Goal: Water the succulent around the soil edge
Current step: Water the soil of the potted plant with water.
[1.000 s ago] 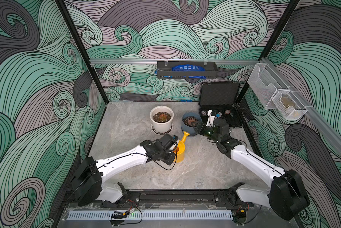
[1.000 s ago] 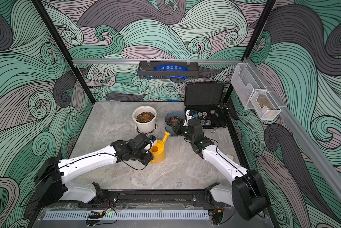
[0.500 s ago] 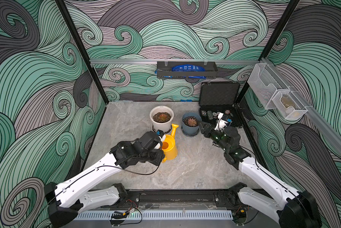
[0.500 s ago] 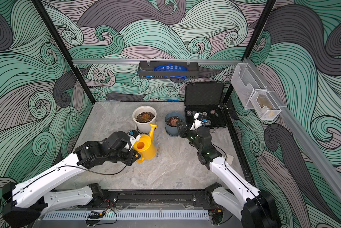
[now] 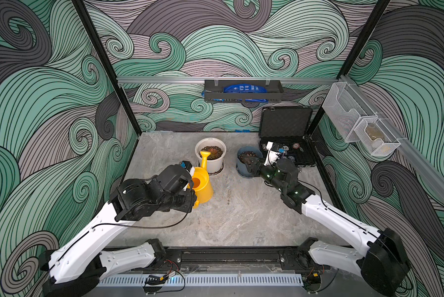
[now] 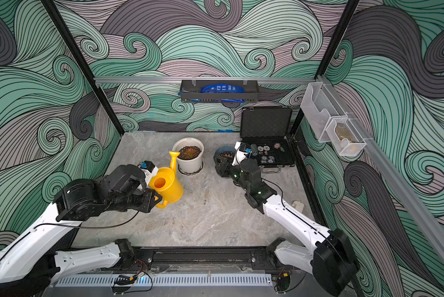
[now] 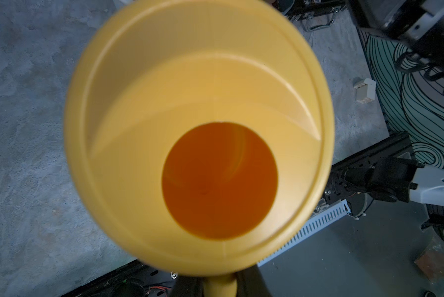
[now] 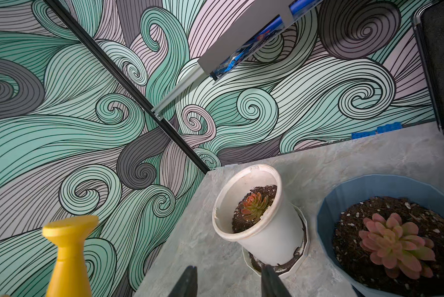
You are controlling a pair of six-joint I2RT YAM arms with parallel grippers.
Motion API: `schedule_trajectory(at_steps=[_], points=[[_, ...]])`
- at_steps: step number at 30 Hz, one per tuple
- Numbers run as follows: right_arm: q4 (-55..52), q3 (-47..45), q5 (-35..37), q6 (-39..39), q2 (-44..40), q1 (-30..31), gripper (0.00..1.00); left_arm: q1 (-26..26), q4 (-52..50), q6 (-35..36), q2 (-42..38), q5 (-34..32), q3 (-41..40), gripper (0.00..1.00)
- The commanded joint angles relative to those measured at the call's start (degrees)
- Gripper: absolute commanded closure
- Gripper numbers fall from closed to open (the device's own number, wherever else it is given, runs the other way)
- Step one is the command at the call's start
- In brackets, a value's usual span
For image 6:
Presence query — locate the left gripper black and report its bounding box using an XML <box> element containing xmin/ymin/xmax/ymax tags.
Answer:
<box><xmin>106</xmin><ymin>185</ymin><xmax>166</xmax><ymax>210</ymax></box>

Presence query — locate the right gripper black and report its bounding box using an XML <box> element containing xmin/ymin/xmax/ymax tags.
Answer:
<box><xmin>221</xmin><ymin>153</ymin><xmax>254</xmax><ymax>193</ymax></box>

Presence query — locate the yellow plastic watering can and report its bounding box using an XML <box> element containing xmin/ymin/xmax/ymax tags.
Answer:
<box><xmin>149</xmin><ymin>152</ymin><xmax>183</xmax><ymax>209</ymax></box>

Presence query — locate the blue-grey flower pot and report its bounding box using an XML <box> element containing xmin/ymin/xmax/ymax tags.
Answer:
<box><xmin>214</xmin><ymin>146</ymin><xmax>235</xmax><ymax>160</ymax></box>

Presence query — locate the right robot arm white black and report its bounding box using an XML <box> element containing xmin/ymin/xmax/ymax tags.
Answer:
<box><xmin>214</xmin><ymin>152</ymin><xmax>359</xmax><ymax>297</ymax></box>

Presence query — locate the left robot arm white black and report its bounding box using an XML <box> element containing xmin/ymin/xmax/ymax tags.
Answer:
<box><xmin>0</xmin><ymin>161</ymin><xmax>162</xmax><ymax>297</ymax></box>

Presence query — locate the red-green succulent in white pot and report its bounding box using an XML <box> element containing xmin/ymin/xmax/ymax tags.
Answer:
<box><xmin>179</xmin><ymin>146</ymin><xmax>202</xmax><ymax>160</ymax></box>

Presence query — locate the white flower pot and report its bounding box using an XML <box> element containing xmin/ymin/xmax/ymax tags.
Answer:
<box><xmin>172</xmin><ymin>137</ymin><xmax>204</xmax><ymax>175</ymax></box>

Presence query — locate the white pot saucer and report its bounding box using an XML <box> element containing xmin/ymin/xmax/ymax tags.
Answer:
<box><xmin>177</xmin><ymin>158</ymin><xmax>204</xmax><ymax>176</ymax></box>

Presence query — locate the open black tool case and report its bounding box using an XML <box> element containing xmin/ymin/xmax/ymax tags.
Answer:
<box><xmin>240</xmin><ymin>106</ymin><xmax>294</xmax><ymax>168</ymax></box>

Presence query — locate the blue object in tray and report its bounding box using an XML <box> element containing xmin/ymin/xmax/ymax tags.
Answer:
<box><xmin>200</xmin><ymin>84</ymin><xmax>245</xmax><ymax>94</ymax></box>

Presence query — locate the small circuit board left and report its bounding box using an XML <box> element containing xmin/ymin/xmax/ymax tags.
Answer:
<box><xmin>111</xmin><ymin>275</ymin><xmax>137</xmax><ymax>295</ymax></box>

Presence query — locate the small circuit board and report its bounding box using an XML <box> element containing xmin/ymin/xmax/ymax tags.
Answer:
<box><xmin>111</xmin><ymin>275</ymin><xmax>137</xmax><ymax>295</ymax></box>
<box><xmin>273</xmin><ymin>273</ymin><xmax>291</xmax><ymax>293</ymax></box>

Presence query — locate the small clear plastic bin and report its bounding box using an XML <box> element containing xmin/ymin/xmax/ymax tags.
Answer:
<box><xmin>326</xmin><ymin>118</ymin><xmax>366</xmax><ymax>157</ymax></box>

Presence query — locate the small circuit board right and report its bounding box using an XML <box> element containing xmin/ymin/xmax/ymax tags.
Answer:
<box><xmin>273</xmin><ymin>273</ymin><xmax>291</xmax><ymax>293</ymax></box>

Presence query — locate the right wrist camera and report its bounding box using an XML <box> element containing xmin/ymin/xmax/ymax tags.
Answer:
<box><xmin>232</xmin><ymin>142</ymin><xmax>253</xmax><ymax>166</ymax></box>

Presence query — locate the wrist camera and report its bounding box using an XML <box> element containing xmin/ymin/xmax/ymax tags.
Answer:
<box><xmin>232</xmin><ymin>142</ymin><xmax>253</xmax><ymax>166</ymax></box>
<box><xmin>139</xmin><ymin>161</ymin><xmax>159</xmax><ymax>184</ymax></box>

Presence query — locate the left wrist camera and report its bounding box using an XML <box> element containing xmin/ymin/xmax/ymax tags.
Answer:
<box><xmin>139</xmin><ymin>161</ymin><xmax>159</xmax><ymax>184</ymax></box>

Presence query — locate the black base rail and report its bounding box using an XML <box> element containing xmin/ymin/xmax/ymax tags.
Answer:
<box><xmin>113</xmin><ymin>246</ymin><xmax>308</xmax><ymax>271</ymax></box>

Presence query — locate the black wall-mounted tray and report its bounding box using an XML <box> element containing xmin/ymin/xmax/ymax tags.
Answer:
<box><xmin>179</xmin><ymin>79</ymin><xmax>260</xmax><ymax>103</ymax></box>

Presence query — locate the left black frame post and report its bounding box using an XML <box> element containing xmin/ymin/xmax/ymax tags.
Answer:
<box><xmin>41</xmin><ymin>0</ymin><xmax>125</xmax><ymax>137</ymax></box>

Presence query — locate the black frame post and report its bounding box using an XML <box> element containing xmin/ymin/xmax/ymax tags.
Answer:
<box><xmin>289</xmin><ymin>0</ymin><xmax>360</xmax><ymax>136</ymax></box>
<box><xmin>41</xmin><ymin>0</ymin><xmax>125</xmax><ymax>137</ymax></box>

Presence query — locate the clear plastic wall bin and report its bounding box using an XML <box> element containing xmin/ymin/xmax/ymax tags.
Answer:
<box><xmin>301</xmin><ymin>82</ymin><xmax>347</xmax><ymax>143</ymax></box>

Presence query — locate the white slotted cable duct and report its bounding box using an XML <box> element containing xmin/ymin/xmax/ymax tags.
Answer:
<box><xmin>56</xmin><ymin>273</ymin><xmax>273</xmax><ymax>288</ymax></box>

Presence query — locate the aluminium wall rail back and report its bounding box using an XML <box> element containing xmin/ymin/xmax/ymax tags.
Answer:
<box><xmin>94</xmin><ymin>75</ymin><xmax>315</xmax><ymax>85</ymax></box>

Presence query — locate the aluminium wall rail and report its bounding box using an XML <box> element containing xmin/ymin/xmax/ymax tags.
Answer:
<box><xmin>316</xmin><ymin>75</ymin><xmax>444</xmax><ymax>263</ymax></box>
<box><xmin>94</xmin><ymin>75</ymin><xmax>315</xmax><ymax>85</ymax></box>

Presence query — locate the right black frame post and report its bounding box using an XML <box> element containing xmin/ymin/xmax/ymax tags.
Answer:
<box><xmin>289</xmin><ymin>0</ymin><xmax>360</xmax><ymax>136</ymax></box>

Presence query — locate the aluminium wall rail right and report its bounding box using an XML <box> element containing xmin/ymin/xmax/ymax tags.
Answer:
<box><xmin>316</xmin><ymin>75</ymin><xmax>444</xmax><ymax>263</ymax></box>

